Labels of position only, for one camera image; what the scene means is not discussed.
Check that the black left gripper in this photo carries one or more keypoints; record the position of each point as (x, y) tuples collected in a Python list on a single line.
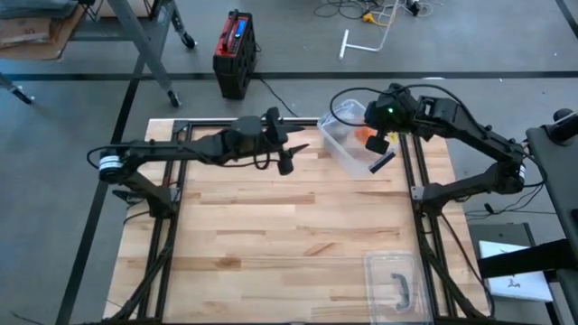
[(248, 135)]

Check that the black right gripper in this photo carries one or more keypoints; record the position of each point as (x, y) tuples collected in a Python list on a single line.
[(393, 110)]

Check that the orange elastic bandage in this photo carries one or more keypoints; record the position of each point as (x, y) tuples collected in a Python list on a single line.
[(363, 134)]

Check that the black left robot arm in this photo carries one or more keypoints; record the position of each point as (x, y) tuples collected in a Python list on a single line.
[(171, 149)]

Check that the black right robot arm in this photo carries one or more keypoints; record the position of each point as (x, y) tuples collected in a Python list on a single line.
[(474, 131)]

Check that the white T-shaped pipe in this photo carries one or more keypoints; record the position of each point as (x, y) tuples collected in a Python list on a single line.
[(344, 45)]

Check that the red black power station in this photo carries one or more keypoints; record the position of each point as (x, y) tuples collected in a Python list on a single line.
[(235, 67)]

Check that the yellow connector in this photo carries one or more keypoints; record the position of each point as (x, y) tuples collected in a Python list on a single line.
[(369, 18)]

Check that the grey flat box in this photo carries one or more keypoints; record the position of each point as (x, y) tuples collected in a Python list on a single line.
[(501, 232)]

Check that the black grey side desk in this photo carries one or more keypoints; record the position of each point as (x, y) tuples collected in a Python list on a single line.
[(557, 171)]

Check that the black clamp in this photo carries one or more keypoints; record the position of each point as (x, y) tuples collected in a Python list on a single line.
[(126, 195)]

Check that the grey metal table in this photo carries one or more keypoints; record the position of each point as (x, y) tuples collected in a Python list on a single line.
[(140, 45)]

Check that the white paper box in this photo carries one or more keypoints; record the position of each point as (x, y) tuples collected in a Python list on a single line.
[(519, 289)]

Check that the grey caster leg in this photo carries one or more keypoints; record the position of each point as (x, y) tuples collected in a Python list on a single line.
[(20, 94)]

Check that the cardboard box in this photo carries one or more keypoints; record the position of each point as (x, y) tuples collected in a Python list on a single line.
[(27, 36)]

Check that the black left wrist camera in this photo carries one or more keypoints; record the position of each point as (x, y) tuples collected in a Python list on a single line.
[(285, 166)]

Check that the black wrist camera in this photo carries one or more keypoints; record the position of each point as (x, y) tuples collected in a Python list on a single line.
[(377, 144), (285, 166)]

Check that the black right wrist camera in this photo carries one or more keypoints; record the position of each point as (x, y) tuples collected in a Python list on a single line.
[(377, 144)]

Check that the black table frame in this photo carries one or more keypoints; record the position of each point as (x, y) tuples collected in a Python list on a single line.
[(198, 123)]

